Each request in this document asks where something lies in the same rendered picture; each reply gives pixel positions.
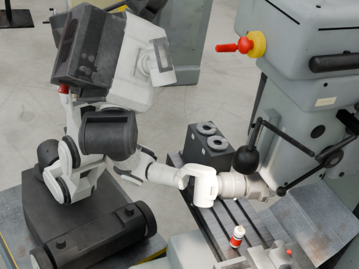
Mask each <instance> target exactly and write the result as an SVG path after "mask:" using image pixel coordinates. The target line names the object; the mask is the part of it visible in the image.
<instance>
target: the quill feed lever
mask: <svg viewBox="0 0 359 269"><path fill-rule="evenodd" d="M332 146H334V145H330V146H327V147H326V148H324V149H323V150H322V151H321V152H320V153H322V152H323V151H325V150H327V149H329V148H330V147H332ZM343 156H344V152H343V150H342V149H341V148H340V149H339V150H337V151H335V152H334V153H332V154H330V155H329V156H327V157H325V158H323V159H322V160H320V161H318V162H319V163H320V165H319V166H317V167H315V168H314V169H312V170H310V171H309V172H307V173H306V174H304V175H303V176H301V177H300V178H298V179H296V180H295V181H293V182H291V183H290V184H288V185H287V186H285V187H283V186H279V187H277V188H276V194H277V196H279V197H283V196H285V195H286V191H287V190H288V189H290V188H292V187H293V186H295V185H296V184H298V183H300V182H301V181H303V180H305V179H306V178H308V177H309V176H311V175H313V174H314V173H316V172H317V171H319V170H320V169H322V168H326V169H328V168H332V167H334V166H336V165H337V164H338V163H339V162H340V161H341V160H342V158H343Z"/></svg>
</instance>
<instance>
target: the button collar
mask: <svg viewBox="0 0 359 269"><path fill-rule="evenodd" d="M246 37H247V38H248V39H249V40H252V41H253V42H254V47H253V49H252V50H249V52H248V53H247V55H248V56H249V57H250V58H260V57H261V56H262V55H263V54H264V52H265V49H266V39H265V37H264V35H263V33H262V32H260V31H250V32H249V33H248V34H247V36H246Z"/></svg>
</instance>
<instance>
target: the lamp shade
mask: <svg viewBox="0 0 359 269"><path fill-rule="evenodd" d="M259 163H260V154H259V151H258V150H257V149H256V148H254V147H253V149H252V150H251V151H250V150H249V149H248V145H243V146H240V147H239V148H238V149H237V150H236V152H235V153H234V155H233V158H232V162H231V165H232V167H233V168H234V169H235V170H236V171H237V172H238V173H241V174H243V175H252V174H254V173H255V172H256V171H257V168H258V166H259Z"/></svg>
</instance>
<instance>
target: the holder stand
mask: <svg viewBox="0 0 359 269"><path fill-rule="evenodd" d="M235 152H236V151H235V150H234V148H233V147H232V146H231V145H230V143H229V142H228V141H227V140H226V138H225V137H224V135H223V134H222V133H221V132H220V130H219V129H218V128H217V127H216V125H215V124H214V123H213V122H212V121H206V122H200V123H193V124H189V125H188V129H187V133H186V138H185V143H184V149H183V154H182V156H183V157H184V159H185V160H186V162H187V163H195V164H200V165H204V166H208V167H211V168H214V169H215V170H216V175H218V174H219V173H220V172H230V170H231V166H232V165H231V162H232V158H233V155H234V153H235Z"/></svg>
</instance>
